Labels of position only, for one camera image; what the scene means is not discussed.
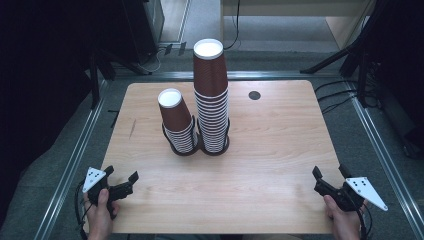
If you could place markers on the black metal stand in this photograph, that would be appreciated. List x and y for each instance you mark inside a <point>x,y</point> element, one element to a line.
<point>94,83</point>

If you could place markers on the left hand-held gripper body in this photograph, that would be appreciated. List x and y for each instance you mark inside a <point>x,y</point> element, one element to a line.
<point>118,192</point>

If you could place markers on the black tripod stand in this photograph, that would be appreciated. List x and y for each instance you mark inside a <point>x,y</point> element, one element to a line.
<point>333,58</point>

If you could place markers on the light wooden furniture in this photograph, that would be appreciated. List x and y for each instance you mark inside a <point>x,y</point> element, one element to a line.
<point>343,30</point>

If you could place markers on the dark grey plug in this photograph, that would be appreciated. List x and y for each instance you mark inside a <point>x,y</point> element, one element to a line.
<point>168,49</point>
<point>182,48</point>

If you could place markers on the tall stack of brown cups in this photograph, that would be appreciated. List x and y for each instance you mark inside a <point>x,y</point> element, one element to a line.
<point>213,126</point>

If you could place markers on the black curtain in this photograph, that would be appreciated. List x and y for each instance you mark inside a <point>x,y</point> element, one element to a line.
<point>40,83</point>

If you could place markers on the black computer cabinet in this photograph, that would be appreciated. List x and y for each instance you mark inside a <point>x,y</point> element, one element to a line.
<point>143,26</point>

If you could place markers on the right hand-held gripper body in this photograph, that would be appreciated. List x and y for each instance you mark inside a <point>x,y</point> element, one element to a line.
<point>346,198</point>

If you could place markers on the person's left hand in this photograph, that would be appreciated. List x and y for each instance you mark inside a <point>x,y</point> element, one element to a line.
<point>98,220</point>

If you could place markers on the black round table grommet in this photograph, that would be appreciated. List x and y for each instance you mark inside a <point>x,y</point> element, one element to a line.
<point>254,95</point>

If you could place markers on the aluminium frame rail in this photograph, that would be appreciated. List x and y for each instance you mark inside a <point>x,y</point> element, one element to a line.
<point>71,170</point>
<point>386,160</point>
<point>266,74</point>

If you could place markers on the short stack of brown cups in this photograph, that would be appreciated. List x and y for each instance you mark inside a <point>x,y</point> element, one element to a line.
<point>173,116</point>

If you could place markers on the person's right hand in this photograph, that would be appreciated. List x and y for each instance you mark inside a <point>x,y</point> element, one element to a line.
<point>346,225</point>

